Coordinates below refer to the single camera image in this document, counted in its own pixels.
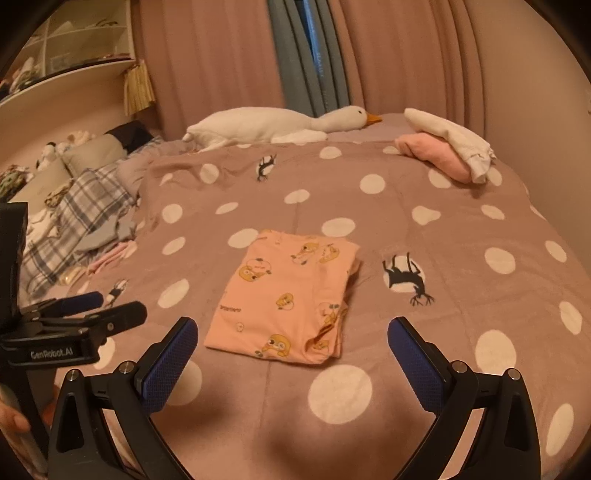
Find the pink cartoon print shirt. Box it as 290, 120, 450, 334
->
204, 230, 360, 365

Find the person left hand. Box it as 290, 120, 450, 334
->
0, 402, 30, 434

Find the light pink garment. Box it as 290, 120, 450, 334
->
86, 240, 137, 276

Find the grey garment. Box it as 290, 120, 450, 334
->
73, 215, 135, 255

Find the plaid blanket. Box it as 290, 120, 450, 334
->
20, 162, 134, 301

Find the beige pillow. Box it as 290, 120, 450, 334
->
61, 134, 127, 178

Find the mauve polka dot duvet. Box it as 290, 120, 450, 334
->
70, 140, 590, 479

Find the white goose plush toy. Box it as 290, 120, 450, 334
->
182, 105, 382, 152

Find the straw fringe hanging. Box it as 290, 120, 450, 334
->
123, 60, 156, 117

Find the teal blue curtain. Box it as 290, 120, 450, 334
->
267, 0, 351, 117

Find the pink curtain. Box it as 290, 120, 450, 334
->
131, 0, 485, 139

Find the white wall shelf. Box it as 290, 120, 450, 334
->
1, 1, 135, 105

